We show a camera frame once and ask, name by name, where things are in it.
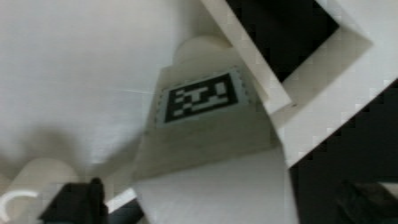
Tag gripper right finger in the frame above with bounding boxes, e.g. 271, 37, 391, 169
336, 181, 398, 224

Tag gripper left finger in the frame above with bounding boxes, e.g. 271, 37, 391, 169
40, 178, 109, 224

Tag white table leg with tag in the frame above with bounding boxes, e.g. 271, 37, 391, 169
132, 36, 299, 224

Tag white square tabletop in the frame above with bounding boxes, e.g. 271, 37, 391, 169
0, 0, 290, 224

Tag white obstacle fence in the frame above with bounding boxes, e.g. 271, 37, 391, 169
278, 0, 398, 168

